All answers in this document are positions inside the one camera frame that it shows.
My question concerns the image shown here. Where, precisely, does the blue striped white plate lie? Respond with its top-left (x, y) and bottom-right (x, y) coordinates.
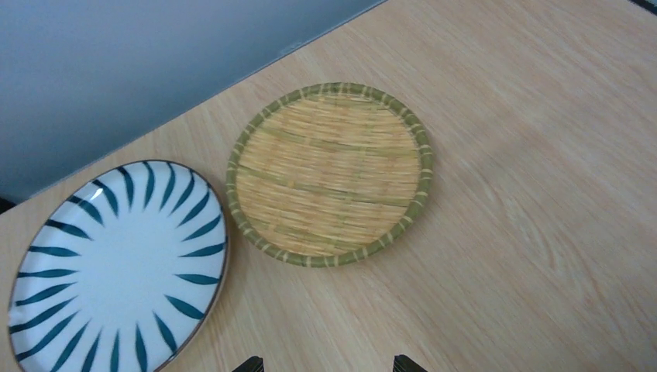
top-left (8, 160), bottom-right (229, 371)

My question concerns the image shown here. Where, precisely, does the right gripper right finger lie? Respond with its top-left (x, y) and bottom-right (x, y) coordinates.
top-left (392, 354), bottom-right (427, 372)

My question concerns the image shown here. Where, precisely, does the woven bamboo plate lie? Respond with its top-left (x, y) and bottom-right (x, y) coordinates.
top-left (225, 82), bottom-right (435, 267)

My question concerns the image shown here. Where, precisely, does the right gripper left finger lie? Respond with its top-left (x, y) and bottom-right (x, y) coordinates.
top-left (232, 356), bottom-right (264, 372)

